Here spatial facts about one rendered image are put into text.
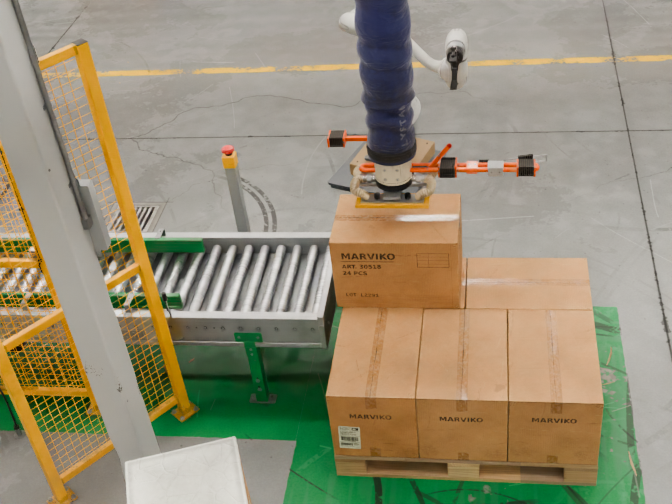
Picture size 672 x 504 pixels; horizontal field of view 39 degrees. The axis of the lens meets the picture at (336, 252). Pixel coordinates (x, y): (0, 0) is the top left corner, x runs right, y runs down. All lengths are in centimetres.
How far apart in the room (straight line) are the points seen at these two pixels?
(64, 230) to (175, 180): 340
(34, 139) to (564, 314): 254
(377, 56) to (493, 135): 308
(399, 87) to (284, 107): 357
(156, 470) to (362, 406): 115
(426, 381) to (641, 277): 188
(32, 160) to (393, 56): 152
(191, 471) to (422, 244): 159
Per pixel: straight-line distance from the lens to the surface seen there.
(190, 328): 478
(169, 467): 349
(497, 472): 461
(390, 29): 395
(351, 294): 462
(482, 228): 604
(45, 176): 344
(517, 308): 463
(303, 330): 463
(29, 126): 334
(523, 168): 434
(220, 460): 346
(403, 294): 459
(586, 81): 768
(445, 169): 432
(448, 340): 446
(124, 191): 422
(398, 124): 416
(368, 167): 443
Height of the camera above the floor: 360
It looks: 37 degrees down
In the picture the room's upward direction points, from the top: 7 degrees counter-clockwise
